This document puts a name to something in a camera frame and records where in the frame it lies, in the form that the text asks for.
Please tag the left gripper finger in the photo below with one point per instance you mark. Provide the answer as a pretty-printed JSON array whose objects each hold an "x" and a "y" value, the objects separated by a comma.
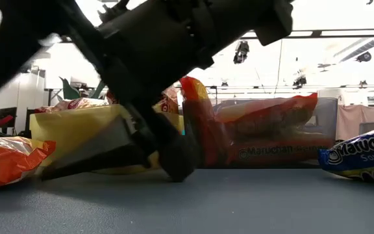
[
  {"x": 96, "y": 156},
  {"x": 177, "y": 162}
]

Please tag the yellow-green plastic bin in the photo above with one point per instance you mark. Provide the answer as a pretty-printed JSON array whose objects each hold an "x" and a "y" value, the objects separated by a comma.
[{"x": 63, "y": 130}]

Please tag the red beef ramen pack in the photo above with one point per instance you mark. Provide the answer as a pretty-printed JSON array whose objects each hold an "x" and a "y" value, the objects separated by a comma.
[
  {"x": 169, "y": 104},
  {"x": 76, "y": 104}
]

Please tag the orange chicken ramen pack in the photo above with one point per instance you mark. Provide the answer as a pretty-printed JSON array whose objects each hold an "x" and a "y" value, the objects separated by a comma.
[
  {"x": 8, "y": 162},
  {"x": 278, "y": 151},
  {"x": 195, "y": 91},
  {"x": 271, "y": 110}
]

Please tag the blue soy sauce ramen pack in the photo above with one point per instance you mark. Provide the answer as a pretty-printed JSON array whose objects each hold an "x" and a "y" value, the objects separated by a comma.
[{"x": 359, "y": 156}]

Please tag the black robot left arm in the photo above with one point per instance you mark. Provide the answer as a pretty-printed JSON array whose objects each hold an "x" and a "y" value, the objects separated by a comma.
[{"x": 15, "y": 42}]

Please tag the black monitor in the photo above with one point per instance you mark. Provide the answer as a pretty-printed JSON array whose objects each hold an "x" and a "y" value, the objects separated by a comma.
[{"x": 6, "y": 118}]

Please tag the dark smoky plastic bin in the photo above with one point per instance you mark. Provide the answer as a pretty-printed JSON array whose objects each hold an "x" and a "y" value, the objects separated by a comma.
[{"x": 326, "y": 123}]

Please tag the black overhead rig bar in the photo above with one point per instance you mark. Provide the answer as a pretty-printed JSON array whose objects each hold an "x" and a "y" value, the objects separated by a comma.
[{"x": 336, "y": 33}]

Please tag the beige hanging cloth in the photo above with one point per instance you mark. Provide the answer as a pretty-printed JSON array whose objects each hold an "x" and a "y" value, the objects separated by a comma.
[{"x": 357, "y": 120}]

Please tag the black overhead camera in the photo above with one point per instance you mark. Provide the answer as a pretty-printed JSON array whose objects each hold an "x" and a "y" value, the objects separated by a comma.
[{"x": 241, "y": 52}]

